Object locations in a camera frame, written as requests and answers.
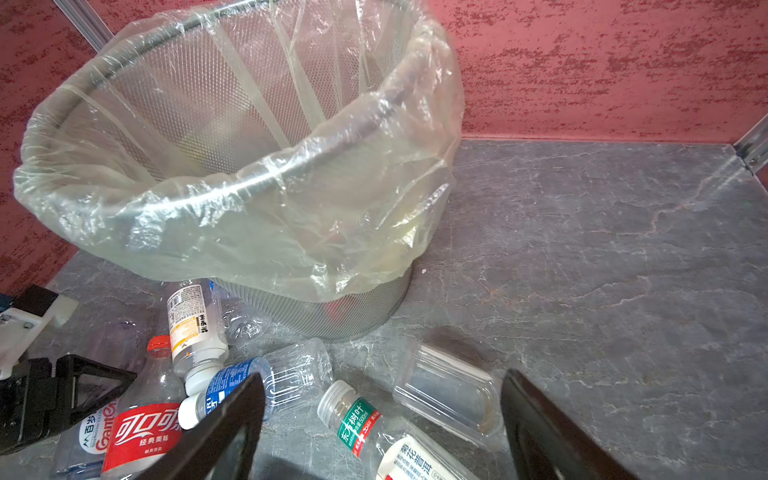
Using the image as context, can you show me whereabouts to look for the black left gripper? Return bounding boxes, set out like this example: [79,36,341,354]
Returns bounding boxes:
[1,354,137,455]

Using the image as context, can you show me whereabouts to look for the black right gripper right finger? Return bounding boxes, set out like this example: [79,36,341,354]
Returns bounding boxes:
[501,369,636,480]

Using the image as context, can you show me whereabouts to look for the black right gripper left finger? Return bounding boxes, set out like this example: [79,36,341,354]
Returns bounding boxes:
[139,374,266,479]

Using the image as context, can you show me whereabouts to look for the Gamer label clear bottle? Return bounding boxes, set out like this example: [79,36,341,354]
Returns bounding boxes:
[49,400,118,479]

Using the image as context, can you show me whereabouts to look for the red Coca-Cola bottle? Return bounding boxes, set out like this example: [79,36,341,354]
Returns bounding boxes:
[100,335,186,479]

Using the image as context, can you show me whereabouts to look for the chrysanthemum tea bottle green neck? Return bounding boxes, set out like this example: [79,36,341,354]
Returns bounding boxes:
[317,380,476,480]

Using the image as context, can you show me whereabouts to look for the grey mesh waste bin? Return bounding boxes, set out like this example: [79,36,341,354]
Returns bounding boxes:
[41,0,421,343]

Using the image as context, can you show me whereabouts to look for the clear plastic bin liner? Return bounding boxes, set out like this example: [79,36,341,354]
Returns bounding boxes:
[13,0,466,304]

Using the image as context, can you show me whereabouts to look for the Pocari Sweat blue bottle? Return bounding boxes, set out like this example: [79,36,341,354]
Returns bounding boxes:
[178,338,333,430]

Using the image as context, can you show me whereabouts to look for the clear square green-cap bottle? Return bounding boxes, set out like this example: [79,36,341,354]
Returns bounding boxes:
[392,339,507,452]

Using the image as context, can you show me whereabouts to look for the orange white label bottle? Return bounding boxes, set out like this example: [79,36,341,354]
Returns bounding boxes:
[165,278,229,396]

